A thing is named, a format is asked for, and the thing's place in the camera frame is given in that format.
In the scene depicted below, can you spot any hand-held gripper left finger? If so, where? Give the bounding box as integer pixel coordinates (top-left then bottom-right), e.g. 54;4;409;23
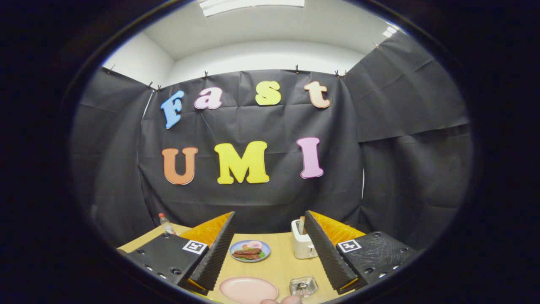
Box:
126;211;237;295

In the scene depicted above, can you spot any blue food plate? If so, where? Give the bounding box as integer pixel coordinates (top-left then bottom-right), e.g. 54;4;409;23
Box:
229;240;271;263

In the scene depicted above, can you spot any clear bottle with red label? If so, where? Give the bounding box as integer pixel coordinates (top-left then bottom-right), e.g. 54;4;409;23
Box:
158;213;177;236

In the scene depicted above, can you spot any metal wire basket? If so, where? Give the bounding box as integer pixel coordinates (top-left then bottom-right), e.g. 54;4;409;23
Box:
289;276;319;298

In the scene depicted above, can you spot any row of black cloth clips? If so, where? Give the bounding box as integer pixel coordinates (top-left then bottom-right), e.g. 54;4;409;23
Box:
108;42;380;91

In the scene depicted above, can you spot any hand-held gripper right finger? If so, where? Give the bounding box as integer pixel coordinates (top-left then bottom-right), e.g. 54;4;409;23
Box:
304;210;418;295

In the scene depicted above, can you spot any white toaster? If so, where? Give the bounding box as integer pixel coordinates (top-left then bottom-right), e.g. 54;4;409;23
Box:
291;219;319;259

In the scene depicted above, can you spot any long ceiling light panel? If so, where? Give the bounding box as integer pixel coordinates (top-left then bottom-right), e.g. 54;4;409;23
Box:
198;0;305;17

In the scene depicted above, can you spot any pink plate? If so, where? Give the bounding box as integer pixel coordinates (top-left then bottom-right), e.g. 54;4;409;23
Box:
219;277;279;304

